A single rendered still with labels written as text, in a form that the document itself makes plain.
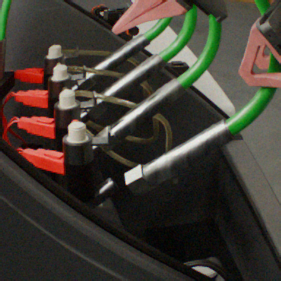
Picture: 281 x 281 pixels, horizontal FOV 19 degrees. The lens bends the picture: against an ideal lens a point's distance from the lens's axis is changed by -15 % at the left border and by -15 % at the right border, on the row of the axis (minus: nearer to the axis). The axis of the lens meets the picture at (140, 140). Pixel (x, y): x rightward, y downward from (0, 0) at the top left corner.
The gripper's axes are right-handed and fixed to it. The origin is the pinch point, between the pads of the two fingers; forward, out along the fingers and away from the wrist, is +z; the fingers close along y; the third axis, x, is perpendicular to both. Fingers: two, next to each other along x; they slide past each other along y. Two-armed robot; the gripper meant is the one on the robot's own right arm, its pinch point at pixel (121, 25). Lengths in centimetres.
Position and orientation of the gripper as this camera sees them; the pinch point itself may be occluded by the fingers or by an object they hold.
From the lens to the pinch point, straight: 80.3
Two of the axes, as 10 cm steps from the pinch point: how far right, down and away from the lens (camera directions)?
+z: -7.1, 6.1, 3.5
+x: -0.8, 4.2, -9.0
